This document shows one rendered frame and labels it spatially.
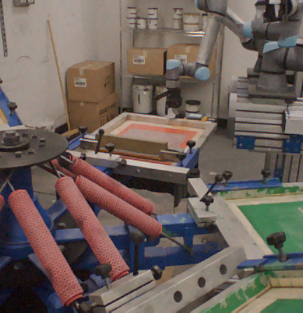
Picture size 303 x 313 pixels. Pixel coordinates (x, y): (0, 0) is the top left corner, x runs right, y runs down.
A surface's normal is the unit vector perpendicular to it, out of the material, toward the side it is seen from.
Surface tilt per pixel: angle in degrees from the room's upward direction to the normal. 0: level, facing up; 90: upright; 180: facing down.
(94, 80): 89
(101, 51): 90
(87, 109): 89
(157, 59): 90
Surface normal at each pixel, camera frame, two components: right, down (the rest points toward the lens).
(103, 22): -0.32, 0.35
